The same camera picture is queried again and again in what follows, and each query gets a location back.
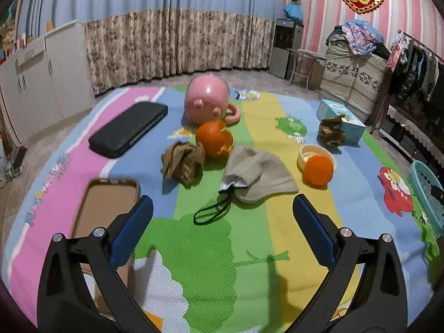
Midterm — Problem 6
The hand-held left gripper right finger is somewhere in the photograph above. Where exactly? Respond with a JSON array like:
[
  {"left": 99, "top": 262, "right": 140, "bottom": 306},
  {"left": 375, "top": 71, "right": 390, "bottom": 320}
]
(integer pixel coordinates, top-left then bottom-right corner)
[{"left": 292, "top": 194, "right": 408, "bottom": 333}]

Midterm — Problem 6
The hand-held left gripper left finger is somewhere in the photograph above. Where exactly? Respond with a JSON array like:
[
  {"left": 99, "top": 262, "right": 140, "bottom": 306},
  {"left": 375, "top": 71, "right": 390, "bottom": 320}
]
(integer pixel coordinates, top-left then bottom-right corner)
[{"left": 37, "top": 195, "right": 154, "bottom": 333}]

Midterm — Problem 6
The teal plastic basket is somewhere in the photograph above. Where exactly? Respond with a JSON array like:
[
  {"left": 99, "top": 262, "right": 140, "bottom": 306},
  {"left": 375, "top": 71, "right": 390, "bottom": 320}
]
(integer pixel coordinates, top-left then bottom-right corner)
[{"left": 407, "top": 160, "right": 444, "bottom": 238}]

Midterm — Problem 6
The beige cloth pouch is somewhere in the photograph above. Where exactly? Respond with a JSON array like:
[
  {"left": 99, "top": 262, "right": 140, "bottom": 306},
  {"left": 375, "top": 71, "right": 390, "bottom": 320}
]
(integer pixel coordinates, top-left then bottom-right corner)
[{"left": 193, "top": 146, "right": 299, "bottom": 225}]

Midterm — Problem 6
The brown cloth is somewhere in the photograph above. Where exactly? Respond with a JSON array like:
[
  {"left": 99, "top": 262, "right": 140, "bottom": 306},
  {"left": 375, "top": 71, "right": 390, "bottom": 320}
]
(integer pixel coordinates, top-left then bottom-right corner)
[
  {"left": 161, "top": 141, "right": 206, "bottom": 186},
  {"left": 318, "top": 114, "right": 347, "bottom": 147}
]

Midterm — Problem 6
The brown phone case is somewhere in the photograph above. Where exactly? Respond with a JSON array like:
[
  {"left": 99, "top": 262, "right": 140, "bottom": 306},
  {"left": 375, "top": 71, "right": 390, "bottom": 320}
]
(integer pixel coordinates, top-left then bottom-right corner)
[{"left": 71, "top": 178, "right": 141, "bottom": 316}]

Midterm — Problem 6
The low cabinet with lace cloth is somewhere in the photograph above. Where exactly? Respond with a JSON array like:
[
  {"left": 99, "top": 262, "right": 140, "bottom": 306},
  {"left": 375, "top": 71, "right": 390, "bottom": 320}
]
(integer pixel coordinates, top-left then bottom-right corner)
[{"left": 376, "top": 104, "right": 444, "bottom": 177}]

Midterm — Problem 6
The cartoon printed blanket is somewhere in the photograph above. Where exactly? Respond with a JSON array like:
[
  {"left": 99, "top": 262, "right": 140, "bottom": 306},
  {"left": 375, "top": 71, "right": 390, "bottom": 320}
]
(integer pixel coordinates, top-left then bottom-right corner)
[{"left": 0, "top": 86, "right": 441, "bottom": 333}]

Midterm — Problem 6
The black case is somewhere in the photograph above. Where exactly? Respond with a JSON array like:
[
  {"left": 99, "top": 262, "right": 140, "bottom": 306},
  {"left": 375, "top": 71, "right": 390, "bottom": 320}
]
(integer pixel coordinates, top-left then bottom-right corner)
[{"left": 88, "top": 102, "right": 169, "bottom": 159}]

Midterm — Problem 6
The teal tissue box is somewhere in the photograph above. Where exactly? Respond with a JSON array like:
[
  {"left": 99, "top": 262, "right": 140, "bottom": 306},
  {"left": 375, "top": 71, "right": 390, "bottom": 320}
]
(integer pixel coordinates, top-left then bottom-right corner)
[{"left": 316, "top": 99, "right": 366, "bottom": 146}]

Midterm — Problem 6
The row of hanging clothes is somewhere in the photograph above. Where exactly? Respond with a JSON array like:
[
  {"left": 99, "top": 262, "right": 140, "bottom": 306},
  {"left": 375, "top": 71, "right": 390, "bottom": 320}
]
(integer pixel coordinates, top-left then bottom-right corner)
[{"left": 388, "top": 38, "right": 444, "bottom": 118}]

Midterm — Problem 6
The pink hanging bag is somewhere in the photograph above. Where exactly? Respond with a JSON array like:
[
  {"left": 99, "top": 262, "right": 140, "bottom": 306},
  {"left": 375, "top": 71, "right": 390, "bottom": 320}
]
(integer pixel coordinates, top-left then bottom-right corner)
[{"left": 387, "top": 43, "right": 402, "bottom": 68}]

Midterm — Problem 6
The cloth covered cabinet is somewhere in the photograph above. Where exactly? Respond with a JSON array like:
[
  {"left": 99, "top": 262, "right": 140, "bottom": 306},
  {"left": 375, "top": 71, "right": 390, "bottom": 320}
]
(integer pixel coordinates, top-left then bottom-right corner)
[{"left": 319, "top": 40, "right": 389, "bottom": 120}]

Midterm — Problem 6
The pink pig mug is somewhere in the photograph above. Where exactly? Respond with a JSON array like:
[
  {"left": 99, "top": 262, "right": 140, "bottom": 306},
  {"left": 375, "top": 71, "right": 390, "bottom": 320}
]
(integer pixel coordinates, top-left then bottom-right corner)
[{"left": 184, "top": 73, "right": 241, "bottom": 125}]

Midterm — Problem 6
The metal clothes rack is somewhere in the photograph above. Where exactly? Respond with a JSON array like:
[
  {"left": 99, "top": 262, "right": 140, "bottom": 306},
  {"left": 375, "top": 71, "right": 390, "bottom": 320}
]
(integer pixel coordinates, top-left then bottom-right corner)
[{"left": 369, "top": 29, "right": 444, "bottom": 136}]

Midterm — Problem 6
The grey water dispenser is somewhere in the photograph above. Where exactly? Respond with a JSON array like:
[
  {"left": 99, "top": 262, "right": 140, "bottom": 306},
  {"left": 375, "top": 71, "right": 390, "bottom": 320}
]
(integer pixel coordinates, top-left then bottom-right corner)
[{"left": 269, "top": 19, "right": 304, "bottom": 79}]

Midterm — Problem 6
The pile of clothes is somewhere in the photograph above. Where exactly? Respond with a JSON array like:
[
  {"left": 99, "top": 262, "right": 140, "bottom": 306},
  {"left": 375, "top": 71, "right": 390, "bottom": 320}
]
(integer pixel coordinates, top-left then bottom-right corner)
[{"left": 326, "top": 19, "right": 392, "bottom": 56}]

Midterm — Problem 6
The small grey table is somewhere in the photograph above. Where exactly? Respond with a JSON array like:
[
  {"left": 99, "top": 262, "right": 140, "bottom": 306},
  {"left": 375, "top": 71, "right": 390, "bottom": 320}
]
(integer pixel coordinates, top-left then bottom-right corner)
[{"left": 288, "top": 49, "right": 327, "bottom": 89}]

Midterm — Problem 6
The white cabinet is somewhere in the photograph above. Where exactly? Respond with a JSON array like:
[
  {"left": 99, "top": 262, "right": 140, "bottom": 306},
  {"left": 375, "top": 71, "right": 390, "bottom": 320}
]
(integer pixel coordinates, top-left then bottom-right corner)
[{"left": 0, "top": 20, "right": 96, "bottom": 143}]

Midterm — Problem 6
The blue floral curtain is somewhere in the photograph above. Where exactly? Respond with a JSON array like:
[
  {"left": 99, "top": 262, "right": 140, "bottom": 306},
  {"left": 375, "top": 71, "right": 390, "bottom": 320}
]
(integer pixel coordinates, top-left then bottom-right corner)
[{"left": 16, "top": 0, "right": 285, "bottom": 94}]

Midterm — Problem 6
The blue covered water bottle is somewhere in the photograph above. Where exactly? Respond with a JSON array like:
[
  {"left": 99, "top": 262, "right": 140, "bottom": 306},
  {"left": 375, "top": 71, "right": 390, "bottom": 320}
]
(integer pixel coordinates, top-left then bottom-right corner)
[{"left": 282, "top": 3, "right": 304, "bottom": 21}]

